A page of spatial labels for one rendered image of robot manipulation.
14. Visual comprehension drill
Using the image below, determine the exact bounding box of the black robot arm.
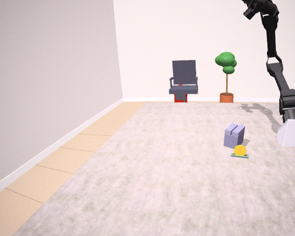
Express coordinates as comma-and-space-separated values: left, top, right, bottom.
243, 0, 295, 123

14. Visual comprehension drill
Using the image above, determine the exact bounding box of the gold coin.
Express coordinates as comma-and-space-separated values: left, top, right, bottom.
234, 145, 246, 156

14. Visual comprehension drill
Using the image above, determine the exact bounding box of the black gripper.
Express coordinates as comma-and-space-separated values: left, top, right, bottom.
242, 0, 268, 13

